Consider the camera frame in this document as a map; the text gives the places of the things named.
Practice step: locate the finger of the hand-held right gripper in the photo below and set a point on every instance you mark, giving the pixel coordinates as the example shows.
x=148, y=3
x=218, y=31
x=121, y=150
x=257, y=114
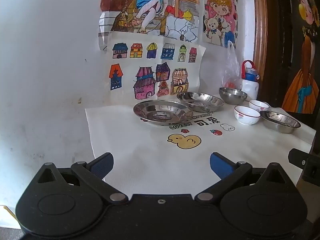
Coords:
x=297, y=156

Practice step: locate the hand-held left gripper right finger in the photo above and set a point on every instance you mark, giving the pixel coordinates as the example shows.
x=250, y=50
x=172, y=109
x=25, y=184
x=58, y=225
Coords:
x=221, y=166

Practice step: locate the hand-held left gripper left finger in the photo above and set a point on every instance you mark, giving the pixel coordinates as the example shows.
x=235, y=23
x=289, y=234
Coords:
x=101, y=166

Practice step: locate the white ceramic bowl red rim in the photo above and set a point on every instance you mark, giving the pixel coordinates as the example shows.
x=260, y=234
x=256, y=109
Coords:
x=258, y=104
x=246, y=117

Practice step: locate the stainless steel plate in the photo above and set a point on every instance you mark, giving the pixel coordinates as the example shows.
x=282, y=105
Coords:
x=200, y=101
x=162, y=112

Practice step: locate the deep stainless steel bowl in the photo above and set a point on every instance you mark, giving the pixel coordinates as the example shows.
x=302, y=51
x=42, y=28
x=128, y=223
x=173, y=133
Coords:
x=232, y=97

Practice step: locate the shallow stainless steel bowl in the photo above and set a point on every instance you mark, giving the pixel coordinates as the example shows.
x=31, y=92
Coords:
x=280, y=123

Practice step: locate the white printed table cloth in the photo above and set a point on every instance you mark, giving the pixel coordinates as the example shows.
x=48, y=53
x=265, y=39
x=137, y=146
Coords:
x=150, y=155

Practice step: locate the orange dress figure painting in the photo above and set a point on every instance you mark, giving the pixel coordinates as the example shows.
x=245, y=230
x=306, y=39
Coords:
x=302, y=80

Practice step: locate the red tomato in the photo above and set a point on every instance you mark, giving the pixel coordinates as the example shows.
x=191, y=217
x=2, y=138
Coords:
x=230, y=84

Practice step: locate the clear plastic bag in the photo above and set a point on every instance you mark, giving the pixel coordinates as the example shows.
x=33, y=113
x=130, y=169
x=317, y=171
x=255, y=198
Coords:
x=231, y=65

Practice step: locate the yellow edged object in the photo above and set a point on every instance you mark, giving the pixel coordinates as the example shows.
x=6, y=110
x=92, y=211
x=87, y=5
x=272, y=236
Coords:
x=6, y=208

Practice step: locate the colourful houses drawing paper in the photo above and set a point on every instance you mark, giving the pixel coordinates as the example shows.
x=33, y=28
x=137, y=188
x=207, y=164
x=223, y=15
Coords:
x=150, y=62

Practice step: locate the cartoon girl bear poster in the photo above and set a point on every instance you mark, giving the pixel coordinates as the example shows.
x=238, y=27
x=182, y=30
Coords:
x=220, y=12

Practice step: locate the coloured figure drawing paper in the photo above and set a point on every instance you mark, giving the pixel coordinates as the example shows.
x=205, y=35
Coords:
x=150, y=5

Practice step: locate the brown wooden door frame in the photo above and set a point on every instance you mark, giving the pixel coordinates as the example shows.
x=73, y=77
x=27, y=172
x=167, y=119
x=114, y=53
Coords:
x=260, y=30

